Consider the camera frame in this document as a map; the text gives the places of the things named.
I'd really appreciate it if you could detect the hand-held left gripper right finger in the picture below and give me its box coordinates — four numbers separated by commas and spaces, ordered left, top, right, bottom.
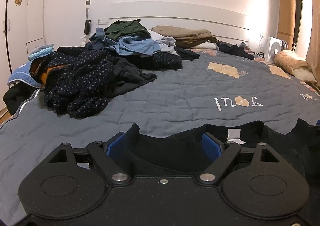
197, 132, 285, 186

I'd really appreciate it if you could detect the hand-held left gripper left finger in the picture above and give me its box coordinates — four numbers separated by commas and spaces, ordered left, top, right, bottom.
47, 132, 131, 186

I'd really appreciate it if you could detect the black sweatshirt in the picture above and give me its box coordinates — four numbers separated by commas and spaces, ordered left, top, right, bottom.
120, 118, 320, 226

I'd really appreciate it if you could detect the cream pillow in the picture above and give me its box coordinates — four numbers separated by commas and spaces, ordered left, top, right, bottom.
292, 66, 317, 83

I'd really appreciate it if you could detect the grey quilted bedspread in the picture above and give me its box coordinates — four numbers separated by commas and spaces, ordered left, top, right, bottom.
0, 46, 320, 226

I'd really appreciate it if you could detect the beige wicker pillow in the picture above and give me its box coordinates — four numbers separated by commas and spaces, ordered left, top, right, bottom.
274, 50, 308, 74

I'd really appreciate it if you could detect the charcoal thin garment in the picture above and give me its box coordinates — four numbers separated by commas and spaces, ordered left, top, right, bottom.
111, 57, 158, 98

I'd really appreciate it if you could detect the navy dotted jacket orange lining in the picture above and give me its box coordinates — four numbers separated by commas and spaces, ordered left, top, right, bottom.
29, 46, 114, 120

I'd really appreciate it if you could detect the white box fan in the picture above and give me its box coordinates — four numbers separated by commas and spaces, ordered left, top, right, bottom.
266, 36, 289, 63

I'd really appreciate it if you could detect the small black garment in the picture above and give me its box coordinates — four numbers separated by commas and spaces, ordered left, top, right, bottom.
175, 47, 201, 61

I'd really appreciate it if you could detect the small navy dotted garment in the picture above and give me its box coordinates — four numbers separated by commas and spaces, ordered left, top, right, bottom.
152, 52, 184, 71

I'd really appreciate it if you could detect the crumpled black garment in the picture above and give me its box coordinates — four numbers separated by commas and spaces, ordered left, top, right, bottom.
216, 42, 254, 61

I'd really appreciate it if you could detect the light blue garment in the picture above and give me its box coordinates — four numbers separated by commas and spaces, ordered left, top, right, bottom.
111, 36, 161, 57

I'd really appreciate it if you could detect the white folded garment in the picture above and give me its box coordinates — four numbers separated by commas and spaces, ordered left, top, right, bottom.
192, 41, 219, 51

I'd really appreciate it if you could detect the blue-grey denim garment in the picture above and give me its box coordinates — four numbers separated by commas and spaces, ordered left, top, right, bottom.
85, 27, 107, 51

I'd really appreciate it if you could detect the black bag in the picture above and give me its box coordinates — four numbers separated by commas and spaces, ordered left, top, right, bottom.
3, 82, 38, 114

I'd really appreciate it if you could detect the white grey garment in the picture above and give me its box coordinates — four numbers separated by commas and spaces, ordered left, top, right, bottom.
149, 29, 177, 54

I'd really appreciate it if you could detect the dark green garment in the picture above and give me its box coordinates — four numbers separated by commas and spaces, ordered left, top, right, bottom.
104, 18, 151, 41

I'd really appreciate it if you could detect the rolled bamboo mat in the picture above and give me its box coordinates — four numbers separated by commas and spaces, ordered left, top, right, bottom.
276, 0, 296, 51

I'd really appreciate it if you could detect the khaki folded garment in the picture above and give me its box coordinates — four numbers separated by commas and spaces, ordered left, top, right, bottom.
150, 25, 219, 48

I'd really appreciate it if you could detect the blue pillow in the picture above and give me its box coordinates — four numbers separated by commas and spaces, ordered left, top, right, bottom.
7, 62, 41, 89

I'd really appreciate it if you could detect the teal chevron towel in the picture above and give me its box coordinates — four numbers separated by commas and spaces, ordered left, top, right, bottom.
28, 46, 54, 61

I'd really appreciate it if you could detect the white headboard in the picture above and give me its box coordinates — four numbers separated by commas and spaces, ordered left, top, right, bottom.
110, 1, 251, 44

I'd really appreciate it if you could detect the white wardrobe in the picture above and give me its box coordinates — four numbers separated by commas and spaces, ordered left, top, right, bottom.
0, 0, 51, 77

